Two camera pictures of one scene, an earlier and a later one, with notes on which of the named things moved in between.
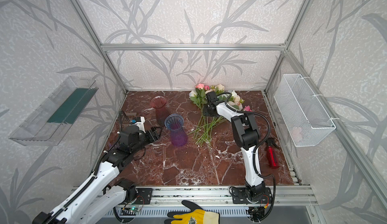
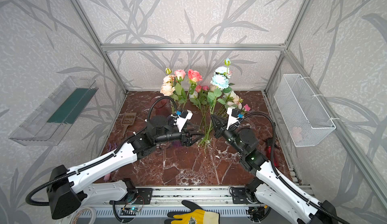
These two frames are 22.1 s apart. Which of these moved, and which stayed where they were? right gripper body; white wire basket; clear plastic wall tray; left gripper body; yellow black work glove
Moved: right gripper body; left gripper body
Stayed: clear plastic wall tray; yellow black work glove; white wire basket
